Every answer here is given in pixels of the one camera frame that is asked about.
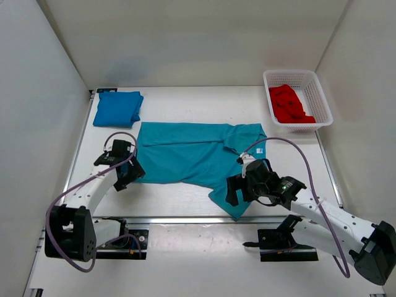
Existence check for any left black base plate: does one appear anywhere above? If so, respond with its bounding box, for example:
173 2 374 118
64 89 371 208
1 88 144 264
97 225 149 260

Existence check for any dark label sticker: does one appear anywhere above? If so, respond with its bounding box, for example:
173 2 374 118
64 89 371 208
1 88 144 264
96 88 118 93

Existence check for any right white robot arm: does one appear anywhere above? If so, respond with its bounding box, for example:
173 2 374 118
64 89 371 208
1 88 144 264
226 155 395 285

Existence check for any teal t shirt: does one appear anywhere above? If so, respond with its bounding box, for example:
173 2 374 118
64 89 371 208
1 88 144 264
137 122 266 220

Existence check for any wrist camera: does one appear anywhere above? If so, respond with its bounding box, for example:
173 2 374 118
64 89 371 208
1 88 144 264
93 139 135 166
280 176 307 197

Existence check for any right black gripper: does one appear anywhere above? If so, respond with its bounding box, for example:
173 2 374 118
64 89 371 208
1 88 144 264
226 173 268 206

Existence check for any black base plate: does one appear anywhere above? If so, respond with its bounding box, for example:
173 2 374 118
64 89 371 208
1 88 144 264
97 225 149 260
257 229 319 262

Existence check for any white plastic basket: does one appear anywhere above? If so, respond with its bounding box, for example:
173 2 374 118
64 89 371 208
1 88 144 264
263 69 333 132

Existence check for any red t shirt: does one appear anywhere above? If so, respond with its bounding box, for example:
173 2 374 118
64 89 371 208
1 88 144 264
269 84 316 124

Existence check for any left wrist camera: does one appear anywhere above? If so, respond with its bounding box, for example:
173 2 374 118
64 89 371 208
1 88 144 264
93 139 135 166

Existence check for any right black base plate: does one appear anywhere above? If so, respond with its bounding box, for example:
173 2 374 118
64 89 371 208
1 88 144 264
257 229 319 262

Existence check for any blue t shirt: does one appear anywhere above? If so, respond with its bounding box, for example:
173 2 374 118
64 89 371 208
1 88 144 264
93 92 144 129

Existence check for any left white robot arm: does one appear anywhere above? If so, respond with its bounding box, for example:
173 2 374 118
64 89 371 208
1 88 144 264
45 158 145 262

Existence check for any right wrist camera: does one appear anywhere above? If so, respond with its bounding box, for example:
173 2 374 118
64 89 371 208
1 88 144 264
280 176 307 197

